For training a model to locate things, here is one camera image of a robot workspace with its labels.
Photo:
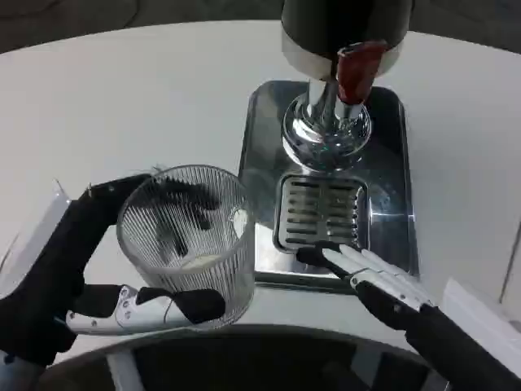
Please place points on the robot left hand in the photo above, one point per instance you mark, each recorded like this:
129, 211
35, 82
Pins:
49, 260

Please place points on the slotted steel drip grid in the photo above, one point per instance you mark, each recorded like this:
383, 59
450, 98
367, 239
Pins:
317, 212

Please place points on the black drink dispenser body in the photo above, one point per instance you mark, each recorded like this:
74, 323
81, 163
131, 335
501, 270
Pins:
313, 24

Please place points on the clear ribbed glass cup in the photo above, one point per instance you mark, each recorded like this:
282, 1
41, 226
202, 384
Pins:
211, 277

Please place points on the steel drip tray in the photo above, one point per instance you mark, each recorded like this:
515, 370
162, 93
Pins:
390, 175

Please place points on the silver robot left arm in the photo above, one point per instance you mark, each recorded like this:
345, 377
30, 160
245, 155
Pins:
16, 374

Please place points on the grey robot torso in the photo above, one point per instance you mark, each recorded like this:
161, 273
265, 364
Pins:
244, 362

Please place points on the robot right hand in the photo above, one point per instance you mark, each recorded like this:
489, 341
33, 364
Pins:
439, 330

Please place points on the chrome dispenser pedestal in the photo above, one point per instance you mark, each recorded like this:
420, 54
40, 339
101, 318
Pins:
325, 134

